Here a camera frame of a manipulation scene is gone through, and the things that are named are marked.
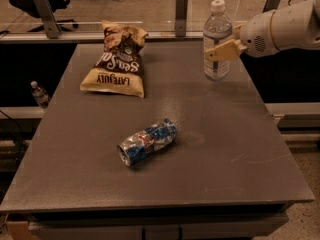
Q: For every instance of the metal railing post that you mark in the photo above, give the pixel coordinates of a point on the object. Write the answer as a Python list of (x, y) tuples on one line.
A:
[(181, 7), (50, 25), (272, 0)]

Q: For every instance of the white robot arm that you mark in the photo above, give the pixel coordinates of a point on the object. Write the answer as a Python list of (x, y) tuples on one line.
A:
[(291, 27)]

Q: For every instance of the small water bottle on ledge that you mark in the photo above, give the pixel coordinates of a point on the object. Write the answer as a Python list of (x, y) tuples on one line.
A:
[(40, 95)]

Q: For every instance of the left metal railing post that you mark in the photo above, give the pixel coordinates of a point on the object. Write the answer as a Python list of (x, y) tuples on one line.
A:
[(50, 25)]

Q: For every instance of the middle metal railing post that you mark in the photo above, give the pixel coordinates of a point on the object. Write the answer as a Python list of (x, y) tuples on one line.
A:
[(181, 7)]

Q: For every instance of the crushed blue silver can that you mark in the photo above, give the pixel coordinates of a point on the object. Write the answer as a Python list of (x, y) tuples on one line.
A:
[(144, 143)]

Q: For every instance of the blue label plastic water bottle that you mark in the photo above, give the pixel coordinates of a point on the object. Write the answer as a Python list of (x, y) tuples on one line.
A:
[(217, 28)]

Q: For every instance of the brown yellow chip bag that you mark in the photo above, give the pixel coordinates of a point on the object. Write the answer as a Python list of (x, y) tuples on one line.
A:
[(119, 69)]

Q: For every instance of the right metal railing post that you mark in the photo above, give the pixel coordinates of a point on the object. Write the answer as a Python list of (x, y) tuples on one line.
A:
[(272, 0)]

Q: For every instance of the black office chair left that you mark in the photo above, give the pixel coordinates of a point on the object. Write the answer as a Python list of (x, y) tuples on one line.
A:
[(28, 7)]

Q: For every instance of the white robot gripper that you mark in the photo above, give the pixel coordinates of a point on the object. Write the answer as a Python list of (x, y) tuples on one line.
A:
[(256, 34)]

